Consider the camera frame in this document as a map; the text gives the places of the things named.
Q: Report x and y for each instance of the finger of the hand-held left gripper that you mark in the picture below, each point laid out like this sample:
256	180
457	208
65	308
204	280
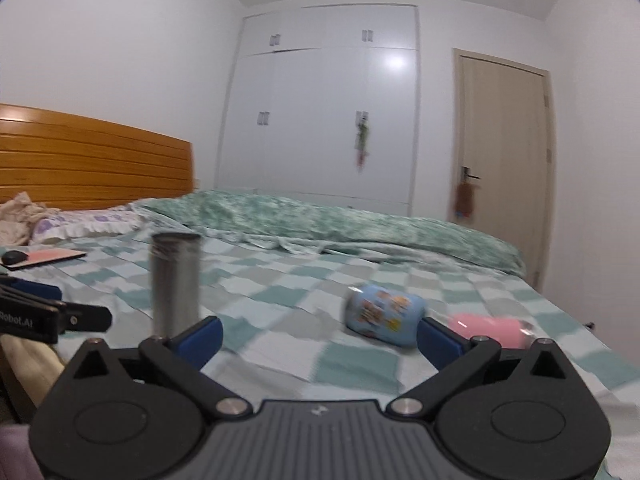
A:
35	290
85	317

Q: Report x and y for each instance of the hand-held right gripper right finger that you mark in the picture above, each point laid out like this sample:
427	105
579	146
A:
436	342

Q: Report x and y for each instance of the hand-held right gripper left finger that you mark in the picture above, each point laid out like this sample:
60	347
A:
206	336

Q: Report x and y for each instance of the blue printed cup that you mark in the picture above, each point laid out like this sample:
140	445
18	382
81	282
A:
382	316

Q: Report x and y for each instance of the pink cup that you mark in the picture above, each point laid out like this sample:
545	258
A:
492	327

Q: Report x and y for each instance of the black computer mouse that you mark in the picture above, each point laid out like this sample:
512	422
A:
14	257

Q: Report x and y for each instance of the pink flat notebook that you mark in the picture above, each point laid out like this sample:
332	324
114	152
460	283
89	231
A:
55	256

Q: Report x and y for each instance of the cream cloth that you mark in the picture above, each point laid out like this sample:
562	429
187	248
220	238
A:
35	370

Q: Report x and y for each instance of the silver steel tumbler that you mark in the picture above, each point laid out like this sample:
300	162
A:
175	285

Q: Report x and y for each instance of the beige crumpled cloth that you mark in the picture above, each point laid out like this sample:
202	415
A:
20	220

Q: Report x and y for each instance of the purple floral pillow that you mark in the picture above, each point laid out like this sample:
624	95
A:
85	223

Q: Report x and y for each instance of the checked bed sheet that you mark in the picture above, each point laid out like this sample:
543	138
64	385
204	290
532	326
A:
310	310

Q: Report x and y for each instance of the pink cloth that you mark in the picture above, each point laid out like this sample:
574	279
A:
15	455

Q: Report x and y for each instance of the brown hanging pendant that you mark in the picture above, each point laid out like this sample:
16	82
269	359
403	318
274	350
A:
463	201

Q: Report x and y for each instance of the wooden headboard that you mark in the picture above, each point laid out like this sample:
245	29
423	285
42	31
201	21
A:
100	160

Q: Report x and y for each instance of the green floral quilt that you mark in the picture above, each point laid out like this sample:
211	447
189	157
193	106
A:
350	225

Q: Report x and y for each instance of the light wooden door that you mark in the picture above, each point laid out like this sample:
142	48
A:
505	160

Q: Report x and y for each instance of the hanging wardrobe ornament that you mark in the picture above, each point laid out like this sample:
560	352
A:
362	140

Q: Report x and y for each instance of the white wardrobe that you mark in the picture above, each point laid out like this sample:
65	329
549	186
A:
310	110

